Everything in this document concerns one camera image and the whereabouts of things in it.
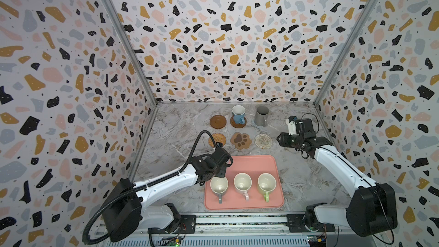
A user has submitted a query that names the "light blue patterned mug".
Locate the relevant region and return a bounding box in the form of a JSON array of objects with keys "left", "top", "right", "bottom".
[{"left": 232, "top": 105, "right": 246, "bottom": 125}]

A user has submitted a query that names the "green handled cream mug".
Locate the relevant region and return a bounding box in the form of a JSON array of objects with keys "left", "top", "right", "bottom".
[{"left": 257, "top": 173, "right": 277, "bottom": 202}]

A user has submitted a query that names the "pink handled cream mug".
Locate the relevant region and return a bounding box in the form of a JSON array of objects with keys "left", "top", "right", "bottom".
[{"left": 233, "top": 173, "right": 252, "bottom": 201}]

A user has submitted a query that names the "cork paw coaster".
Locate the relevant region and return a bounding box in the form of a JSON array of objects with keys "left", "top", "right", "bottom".
[{"left": 230, "top": 133, "right": 252, "bottom": 150}]

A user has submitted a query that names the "woven rattan coaster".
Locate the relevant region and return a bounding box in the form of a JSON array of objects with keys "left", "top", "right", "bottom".
[{"left": 208, "top": 133, "right": 226, "bottom": 148}]

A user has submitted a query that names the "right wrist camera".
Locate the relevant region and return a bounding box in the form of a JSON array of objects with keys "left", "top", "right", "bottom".
[{"left": 286, "top": 115, "right": 315, "bottom": 136}]

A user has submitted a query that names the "pink silicone tray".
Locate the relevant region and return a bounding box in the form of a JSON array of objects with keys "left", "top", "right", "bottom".
[{"left": 205, "top": 155, "right": 284, "bottom": 210}]

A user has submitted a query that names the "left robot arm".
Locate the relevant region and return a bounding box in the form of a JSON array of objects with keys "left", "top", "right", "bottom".
[{"left": 101, "top": 146, "right": 233, "bottom": 242}]

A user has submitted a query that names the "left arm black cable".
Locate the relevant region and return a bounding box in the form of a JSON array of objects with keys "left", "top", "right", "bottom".
[{"left": 82, "top": 130, "right": 217, "bottom": 246}]

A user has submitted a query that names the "grey mug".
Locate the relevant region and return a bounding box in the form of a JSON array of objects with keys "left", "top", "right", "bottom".
[{"left": 254, "top": 106, "right": 269, "bottom": 127}]

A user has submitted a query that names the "teal handled cream mug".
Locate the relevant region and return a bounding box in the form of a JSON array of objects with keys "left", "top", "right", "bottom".
[{"left": 210, "top": 177, "right": 229, "bottom": 204}]

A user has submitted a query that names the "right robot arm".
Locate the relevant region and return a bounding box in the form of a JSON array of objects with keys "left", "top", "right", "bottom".
[{"left": 277, "top": 133, "right": 398, "bottom": 237}]

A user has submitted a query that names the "multicolour woven coaster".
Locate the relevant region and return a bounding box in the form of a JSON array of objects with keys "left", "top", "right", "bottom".
[{"left": 254, "top": 134, "right": 273, "bottom": 149}]

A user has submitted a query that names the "brown wooden coaster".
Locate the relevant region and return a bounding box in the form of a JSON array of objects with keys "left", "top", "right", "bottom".
[
  {"left": 209, "top": 115, "right": 227, "bottom": 129},
  {"left": 230, "top": 117, "right": 247, "bottom": 129}
]

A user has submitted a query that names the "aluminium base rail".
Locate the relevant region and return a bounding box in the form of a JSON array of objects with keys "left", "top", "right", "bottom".
[{"left": 93, "top": 212, "right": 386, "bottom": 247}]

